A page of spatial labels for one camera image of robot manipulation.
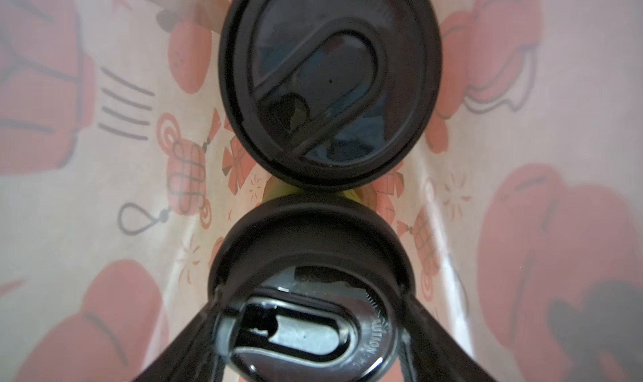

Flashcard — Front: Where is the red white paper takeout bag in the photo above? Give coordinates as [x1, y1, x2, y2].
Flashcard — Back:
[1, 0, 642, 381]

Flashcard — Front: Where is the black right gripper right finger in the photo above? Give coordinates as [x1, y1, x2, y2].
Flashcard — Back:
[398, 293, 494, 382]

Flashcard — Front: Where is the black plastic cup lid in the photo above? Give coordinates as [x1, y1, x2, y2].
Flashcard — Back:
[209, 194, 415, 381]
[219, 0, 443, 191]

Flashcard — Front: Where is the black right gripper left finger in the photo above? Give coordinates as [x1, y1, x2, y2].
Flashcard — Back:
[134, 292, 225, 382]

